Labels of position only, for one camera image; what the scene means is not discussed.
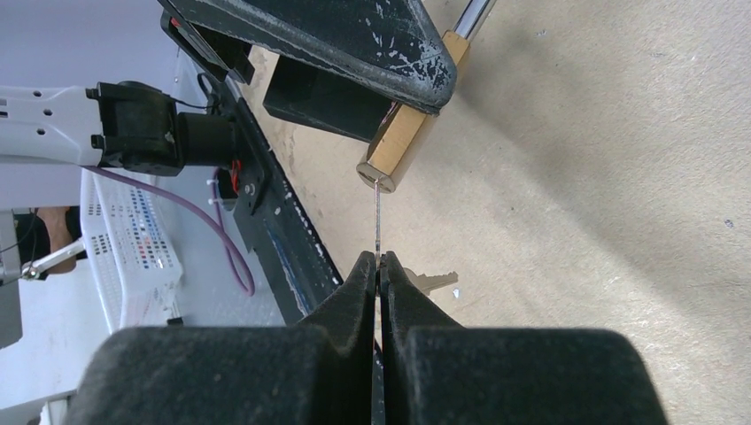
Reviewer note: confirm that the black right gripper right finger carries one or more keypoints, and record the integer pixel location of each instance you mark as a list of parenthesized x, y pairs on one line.
[(438, 372)]

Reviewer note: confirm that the large brass padlock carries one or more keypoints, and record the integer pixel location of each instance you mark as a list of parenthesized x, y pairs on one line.
[(404, 130)]

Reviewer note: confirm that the white perforated plastic basket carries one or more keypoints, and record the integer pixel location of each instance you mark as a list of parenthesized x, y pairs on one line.
[(136, 270)]

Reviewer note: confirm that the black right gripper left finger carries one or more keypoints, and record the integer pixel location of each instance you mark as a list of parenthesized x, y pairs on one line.
[(317, 371)]

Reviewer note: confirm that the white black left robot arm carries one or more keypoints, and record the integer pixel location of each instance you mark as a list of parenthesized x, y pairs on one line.
[(127, 125)]

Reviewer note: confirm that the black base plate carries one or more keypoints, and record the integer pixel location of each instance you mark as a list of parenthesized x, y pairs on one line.
[(270, 218)]

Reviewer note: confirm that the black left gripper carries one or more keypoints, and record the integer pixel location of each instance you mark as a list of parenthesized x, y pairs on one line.
[(390, 47)]

